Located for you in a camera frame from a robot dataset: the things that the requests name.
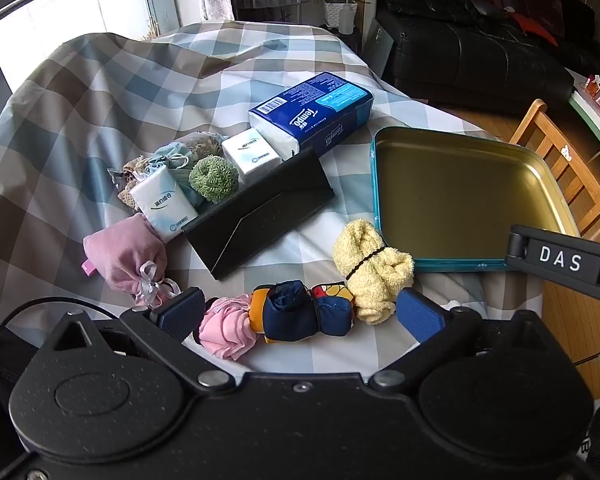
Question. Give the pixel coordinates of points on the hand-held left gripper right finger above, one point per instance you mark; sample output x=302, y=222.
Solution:
x=422, y=317

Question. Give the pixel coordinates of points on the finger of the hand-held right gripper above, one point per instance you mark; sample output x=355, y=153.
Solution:
x=516, y=247

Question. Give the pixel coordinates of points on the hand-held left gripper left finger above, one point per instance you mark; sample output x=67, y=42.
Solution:
x=180, y=312

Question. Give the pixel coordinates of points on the pink cloth bundle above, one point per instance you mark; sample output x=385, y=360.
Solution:
x=227, y=330

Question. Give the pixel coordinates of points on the yellow towel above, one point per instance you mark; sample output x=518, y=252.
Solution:
x=370, y=270

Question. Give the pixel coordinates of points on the teal and gold tin tray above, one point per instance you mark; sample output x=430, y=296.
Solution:
x=460, y=190

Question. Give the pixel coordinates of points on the small white tissue pack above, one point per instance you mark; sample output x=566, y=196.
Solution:
x=252, y=157
x=162, y=205

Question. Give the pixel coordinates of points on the navy cartoon bag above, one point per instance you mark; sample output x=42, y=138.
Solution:
x=300, y=312

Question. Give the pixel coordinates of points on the green curly scrubber ball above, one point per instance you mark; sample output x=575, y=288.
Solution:
x=214, y=179

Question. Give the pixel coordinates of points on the herb sachet bag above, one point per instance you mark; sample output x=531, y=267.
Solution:
x=202, y=144

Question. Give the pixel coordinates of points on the wooden chair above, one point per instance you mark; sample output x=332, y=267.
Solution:
x=555, y=160

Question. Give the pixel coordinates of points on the black folding case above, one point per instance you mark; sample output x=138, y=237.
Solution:
x=260, y=220

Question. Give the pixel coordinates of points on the green edged coffee table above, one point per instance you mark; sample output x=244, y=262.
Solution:
x=597, y=110

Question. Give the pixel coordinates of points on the black leather sofa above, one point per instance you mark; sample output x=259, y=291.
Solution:
x=470, y=45

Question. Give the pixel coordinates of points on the checked tablecloth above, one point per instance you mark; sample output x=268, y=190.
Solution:
x=80, y=125

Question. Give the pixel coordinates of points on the red cushion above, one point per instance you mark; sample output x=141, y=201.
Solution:
x=535, y=29

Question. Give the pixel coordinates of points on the blue tissue pack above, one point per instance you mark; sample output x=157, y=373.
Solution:
x=315, y=110

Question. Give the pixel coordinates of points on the glass panel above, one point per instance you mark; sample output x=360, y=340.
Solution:
x=380, y=50

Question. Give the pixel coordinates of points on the window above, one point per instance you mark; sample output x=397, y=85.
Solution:
x=55, y=10

